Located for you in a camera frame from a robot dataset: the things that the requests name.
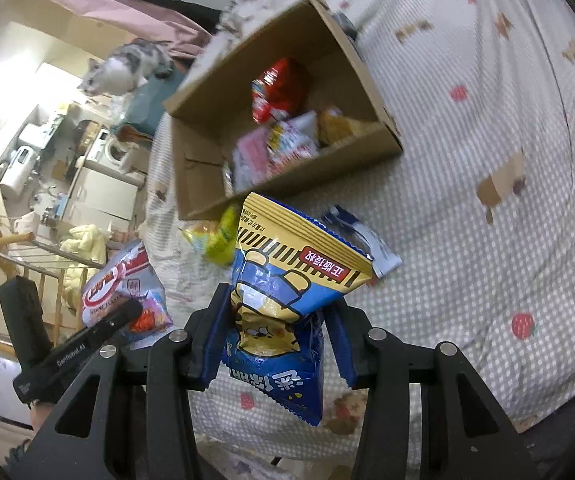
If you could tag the orange snack packet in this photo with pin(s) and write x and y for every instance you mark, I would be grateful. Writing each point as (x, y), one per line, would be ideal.
(333, 126)

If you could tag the person's left hand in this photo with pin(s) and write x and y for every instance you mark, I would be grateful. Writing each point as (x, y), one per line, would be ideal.
(39, 412)

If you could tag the white red logo snack bag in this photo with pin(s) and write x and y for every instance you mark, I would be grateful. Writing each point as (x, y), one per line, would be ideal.
(128, 275)

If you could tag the blue white snack bar packet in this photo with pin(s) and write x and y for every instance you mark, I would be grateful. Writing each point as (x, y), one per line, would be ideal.
(383, 259)

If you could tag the pink white snack packet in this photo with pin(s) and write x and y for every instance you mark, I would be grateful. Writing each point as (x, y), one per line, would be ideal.
(270, 150)

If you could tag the teal bedside cabinet top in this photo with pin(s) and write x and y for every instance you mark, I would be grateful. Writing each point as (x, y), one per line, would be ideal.
(145, 107)

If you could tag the yellow green snack bag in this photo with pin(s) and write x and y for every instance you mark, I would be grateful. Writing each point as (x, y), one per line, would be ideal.
(215, 241)

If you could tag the brown cardboard box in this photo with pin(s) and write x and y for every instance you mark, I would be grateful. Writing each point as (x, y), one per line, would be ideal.
(212, 113)

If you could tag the pink curtain cloth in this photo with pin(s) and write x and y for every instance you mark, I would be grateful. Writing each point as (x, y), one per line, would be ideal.
(185, 37)

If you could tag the blue yellow bear snack bag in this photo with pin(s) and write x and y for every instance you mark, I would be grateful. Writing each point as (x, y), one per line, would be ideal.
(287, 267)

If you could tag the yellow plush cloth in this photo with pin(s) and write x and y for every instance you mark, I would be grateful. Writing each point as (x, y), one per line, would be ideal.
(85, 242)

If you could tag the grey white cat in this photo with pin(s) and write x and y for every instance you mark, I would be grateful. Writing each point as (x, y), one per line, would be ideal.
(127, 68)

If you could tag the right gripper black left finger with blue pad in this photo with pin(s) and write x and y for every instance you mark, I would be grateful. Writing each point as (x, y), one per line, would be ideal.
(126, 414)

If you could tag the white kitchen appliance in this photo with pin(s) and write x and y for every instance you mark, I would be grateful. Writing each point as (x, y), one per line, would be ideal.
(18, 172)

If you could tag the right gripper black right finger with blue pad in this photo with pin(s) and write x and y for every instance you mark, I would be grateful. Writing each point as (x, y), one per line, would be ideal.
(465, 432)

